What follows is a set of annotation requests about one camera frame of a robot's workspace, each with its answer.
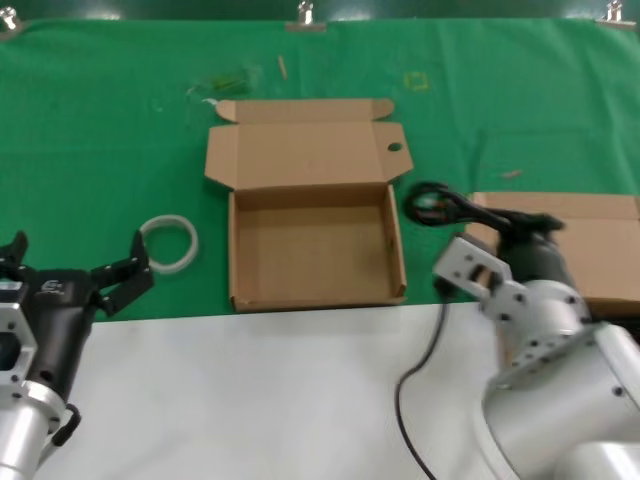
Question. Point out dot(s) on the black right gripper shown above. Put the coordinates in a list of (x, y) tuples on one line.
[(537, 257)]

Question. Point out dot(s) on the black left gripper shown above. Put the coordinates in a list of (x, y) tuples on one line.
[(60, 310)]

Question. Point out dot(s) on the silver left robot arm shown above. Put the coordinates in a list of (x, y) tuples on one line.
[(20, 440)]

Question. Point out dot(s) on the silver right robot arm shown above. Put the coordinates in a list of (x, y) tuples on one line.
[(565, 390)]

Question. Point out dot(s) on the cardboard parts box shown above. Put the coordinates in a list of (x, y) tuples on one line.
[(605, 250)]

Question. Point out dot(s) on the open cardboard box with hole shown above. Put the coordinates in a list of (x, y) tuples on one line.
[(310, 245)]

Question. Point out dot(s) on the small wood chip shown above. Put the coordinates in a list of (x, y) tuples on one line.
[(512, 174)]

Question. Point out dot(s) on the clear tape roll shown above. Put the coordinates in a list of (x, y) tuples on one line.
[(194, 247)]

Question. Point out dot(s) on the green table cloth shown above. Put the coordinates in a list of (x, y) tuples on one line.
[(100, 125)]

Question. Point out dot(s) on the silver binder clip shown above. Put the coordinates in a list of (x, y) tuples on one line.
[(615, 17), (305, 22), (7, 22)]

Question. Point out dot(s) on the small wooden stick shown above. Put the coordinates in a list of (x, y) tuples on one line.
[(283, 67)]

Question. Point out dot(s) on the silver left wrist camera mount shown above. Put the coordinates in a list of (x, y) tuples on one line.
[(15, 330)]

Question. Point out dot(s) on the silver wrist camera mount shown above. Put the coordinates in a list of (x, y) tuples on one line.
[(465, 265), (15, 330)]

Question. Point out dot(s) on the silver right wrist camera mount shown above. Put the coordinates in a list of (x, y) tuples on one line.
[(465, 265)]

